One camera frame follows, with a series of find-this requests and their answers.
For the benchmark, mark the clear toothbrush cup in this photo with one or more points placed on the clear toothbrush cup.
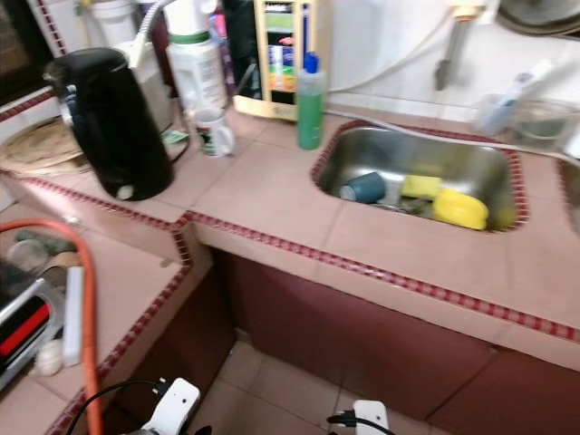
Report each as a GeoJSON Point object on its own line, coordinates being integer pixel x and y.
{"type": "Point", "coordinates": [496, 116]}

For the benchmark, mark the yellow dish sponge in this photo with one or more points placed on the yellow dish sponge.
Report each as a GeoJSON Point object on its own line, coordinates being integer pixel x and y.
{"type": "Point", "coordinates": [421, 187]}

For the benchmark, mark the steel sink basin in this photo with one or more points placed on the steel sink basin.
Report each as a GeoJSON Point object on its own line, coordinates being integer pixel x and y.
{"type": "Point", "coordinates": [408, 152]}

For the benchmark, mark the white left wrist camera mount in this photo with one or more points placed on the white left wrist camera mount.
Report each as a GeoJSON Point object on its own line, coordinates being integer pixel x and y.
{"type": "Point", "coordinates": [174, 408]}

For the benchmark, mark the blue rabbit mug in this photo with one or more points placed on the blue rabbit mug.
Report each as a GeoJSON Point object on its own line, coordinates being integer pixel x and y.
{"type": "Point", "coordinates": [362, 187]}

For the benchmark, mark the steel gas stove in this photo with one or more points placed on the steel gas stove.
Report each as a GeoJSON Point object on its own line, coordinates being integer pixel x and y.
{"type": "Point", "coordinates": [23, 326]}

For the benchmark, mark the white printed mug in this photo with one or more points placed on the white printed mug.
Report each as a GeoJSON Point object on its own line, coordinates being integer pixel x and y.
{"type": "Point", "coordinates": [215, 134]}

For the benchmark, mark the white water filter canister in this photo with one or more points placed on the white water filter canister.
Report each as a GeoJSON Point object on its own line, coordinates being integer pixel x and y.
{"type": "Point", "coordinates": [197, 68]}

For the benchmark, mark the beige water ionizer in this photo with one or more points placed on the beige water ionizer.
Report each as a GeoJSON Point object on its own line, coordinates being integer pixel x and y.
{"type": "Point", "coordinates": [285, 54]}

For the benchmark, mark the dark glass window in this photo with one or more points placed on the dark glass window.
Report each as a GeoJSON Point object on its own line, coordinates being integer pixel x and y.
{"type": "Point", "coordinates": [20, 41]}

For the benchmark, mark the hanging steel wok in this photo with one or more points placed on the hanging steel wok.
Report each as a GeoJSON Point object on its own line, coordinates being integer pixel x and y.
{"type": "Point", "coordinates": [539, 14]}

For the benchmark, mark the black electric kettle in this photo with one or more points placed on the black electric kettle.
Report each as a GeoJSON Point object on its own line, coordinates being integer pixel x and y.
{"type": "Point", "coordinates": [113, 127]}

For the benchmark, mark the green paper packet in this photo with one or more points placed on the green paper packet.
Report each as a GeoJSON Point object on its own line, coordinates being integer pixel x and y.
{"type": "Point", "coordinates": [176, 138]}

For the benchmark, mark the brown under-counter cabinet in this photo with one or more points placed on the brown under-counter cabinet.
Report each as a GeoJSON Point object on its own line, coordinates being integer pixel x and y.
{"type": "Point", "coordinates": [344, 335]}

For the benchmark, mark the round wicker mat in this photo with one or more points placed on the round wicker mat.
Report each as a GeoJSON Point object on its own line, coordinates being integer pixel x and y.
{"type": "Point", "coordinates": [41, 152]}

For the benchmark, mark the green dish soap bottle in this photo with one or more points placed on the green dish soap bottle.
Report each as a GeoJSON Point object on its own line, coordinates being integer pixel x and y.
{"type": "Point", "coordinates": [310, 109]}

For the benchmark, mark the wall tap with white fitting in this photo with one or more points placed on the wall tap with white fitting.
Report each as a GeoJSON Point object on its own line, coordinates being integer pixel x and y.
{"type": "Point", "coordinates": [446, 63]}

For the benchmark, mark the white blue toothbrush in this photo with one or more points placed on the white blue toothbrush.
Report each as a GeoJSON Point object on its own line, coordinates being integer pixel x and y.
{"type": "Point", "coordinates": [535, 80]}

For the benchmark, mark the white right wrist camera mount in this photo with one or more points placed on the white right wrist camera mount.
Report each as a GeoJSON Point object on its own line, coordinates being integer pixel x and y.
{"type": "Point", "coordinates": [372, 420]}

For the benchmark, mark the white plastic bar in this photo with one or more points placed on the white plastic bar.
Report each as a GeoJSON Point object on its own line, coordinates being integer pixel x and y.
{"type": "Point", "coordinates": [73, 317]}

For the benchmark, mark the white garlic bulb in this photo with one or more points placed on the white garlic bulb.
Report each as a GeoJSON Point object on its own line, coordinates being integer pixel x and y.
{"type": "Point", "coordinates": [47, 359]}

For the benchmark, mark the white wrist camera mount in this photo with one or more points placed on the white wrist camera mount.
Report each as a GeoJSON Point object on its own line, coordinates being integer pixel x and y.
{"type": "Point", "coordinates": [372, 420]}
{"type": "Point", "coordinates": [174, 408]}

